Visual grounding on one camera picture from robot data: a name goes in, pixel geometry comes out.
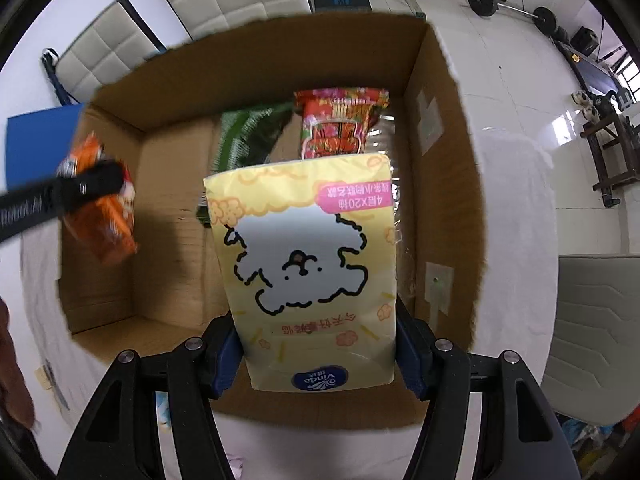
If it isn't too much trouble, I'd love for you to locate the barbell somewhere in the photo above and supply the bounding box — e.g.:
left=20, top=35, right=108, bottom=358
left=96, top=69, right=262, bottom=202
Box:
left=466, top=0, right=559, bottom=37

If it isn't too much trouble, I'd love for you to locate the yellow tissue pack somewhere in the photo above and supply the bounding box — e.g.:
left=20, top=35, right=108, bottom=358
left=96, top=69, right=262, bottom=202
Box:
left=203, top=153, right=399, bottom=393

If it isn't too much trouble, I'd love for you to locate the red floral snack packet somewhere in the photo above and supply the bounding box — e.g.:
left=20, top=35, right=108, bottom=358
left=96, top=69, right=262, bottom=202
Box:
left=293, top=87, right=391, bottom=161

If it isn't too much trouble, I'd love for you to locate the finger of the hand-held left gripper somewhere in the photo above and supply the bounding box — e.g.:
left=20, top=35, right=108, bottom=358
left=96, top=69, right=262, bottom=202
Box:
left=0, top=160, right=126, bottom=244

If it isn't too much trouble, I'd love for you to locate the cardboard box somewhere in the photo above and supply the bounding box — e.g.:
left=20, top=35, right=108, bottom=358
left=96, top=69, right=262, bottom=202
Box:
left=58, top=13, right=488, bottom=430

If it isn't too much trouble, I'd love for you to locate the blue folder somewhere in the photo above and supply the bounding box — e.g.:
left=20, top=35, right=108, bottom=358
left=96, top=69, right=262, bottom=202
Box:
left=6, top=104, right=87, bottom=193

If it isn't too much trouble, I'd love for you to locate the dark wooden stool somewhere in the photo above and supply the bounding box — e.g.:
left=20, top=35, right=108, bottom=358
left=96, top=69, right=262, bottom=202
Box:
left=579, top=108, right=640, bottom=209

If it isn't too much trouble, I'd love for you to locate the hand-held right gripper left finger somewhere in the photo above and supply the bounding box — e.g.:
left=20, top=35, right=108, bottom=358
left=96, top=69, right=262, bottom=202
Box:
left=56, top=316, right=245, bottom=480

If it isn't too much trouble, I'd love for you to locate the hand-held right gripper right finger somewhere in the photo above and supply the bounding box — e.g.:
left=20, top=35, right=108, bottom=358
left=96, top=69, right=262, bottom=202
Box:
left=396, top=305, right=584, bottom=480

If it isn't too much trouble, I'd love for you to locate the orange snack packet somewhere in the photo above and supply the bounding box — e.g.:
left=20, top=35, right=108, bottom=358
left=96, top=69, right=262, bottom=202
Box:
left=56, top=132, right=140, bottom=267

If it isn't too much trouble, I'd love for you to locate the clear plastic packet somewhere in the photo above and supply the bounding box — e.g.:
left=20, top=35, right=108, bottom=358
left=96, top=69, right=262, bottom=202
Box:
left=368, top=113, right=417, bottom=311

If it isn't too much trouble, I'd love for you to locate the grey padded chair right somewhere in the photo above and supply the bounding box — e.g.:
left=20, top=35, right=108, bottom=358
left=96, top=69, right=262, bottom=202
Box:
left=541, top=254, right=640, bottom=428

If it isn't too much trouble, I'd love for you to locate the green snack packet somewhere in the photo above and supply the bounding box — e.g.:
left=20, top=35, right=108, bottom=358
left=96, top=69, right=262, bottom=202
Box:
left=196, top=102, right=296, bottom=229

